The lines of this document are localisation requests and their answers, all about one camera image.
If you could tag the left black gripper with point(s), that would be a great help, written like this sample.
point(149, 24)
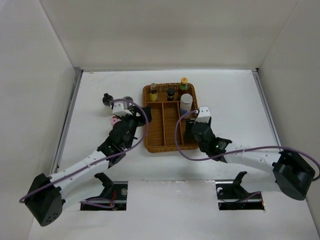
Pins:
point(134, 116)

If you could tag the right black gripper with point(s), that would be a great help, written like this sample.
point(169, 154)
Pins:
point(209, 123)

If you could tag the small gold-cap yellow bottle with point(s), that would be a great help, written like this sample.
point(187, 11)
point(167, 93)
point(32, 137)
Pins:
point(153, 96)

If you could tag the chrome-top glass shaker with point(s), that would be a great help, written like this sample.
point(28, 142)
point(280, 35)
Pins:
point(128, 99)

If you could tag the small dark-lid pepper shaker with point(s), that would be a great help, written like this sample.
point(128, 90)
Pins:
point(170, 94)

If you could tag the pink-lid spice jar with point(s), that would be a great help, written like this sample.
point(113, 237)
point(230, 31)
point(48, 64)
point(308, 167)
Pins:
point(114, 119)

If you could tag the tall silver-lid bead jar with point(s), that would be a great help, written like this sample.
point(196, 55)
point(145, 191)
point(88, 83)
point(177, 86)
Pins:
point(186, 101)

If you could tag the yellow-cap brown sauce bottle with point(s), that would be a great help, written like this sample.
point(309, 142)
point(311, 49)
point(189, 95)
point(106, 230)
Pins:
point(183, 87)

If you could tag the black-stopper glass bottle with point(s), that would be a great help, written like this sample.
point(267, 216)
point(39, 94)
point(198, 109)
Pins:
point(107, 101)

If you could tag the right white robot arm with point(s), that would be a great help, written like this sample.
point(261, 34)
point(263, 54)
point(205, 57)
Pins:
point(287, 166)

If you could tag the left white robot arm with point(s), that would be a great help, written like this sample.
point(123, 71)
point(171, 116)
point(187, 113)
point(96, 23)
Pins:
point(47, 195)

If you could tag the brown wicker divided basket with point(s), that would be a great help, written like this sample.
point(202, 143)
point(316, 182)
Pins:
point(162, 133)

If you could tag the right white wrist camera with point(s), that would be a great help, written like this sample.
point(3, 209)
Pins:
point(203, 115)

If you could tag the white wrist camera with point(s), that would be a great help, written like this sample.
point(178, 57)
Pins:
point(203, 115)
point(122, 108)

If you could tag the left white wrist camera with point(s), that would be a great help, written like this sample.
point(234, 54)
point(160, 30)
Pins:
point(122, 108)

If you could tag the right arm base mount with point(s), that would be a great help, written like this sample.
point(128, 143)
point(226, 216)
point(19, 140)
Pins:
point(231, 196)

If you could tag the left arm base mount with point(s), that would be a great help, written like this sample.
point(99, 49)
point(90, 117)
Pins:
point(113, 196)

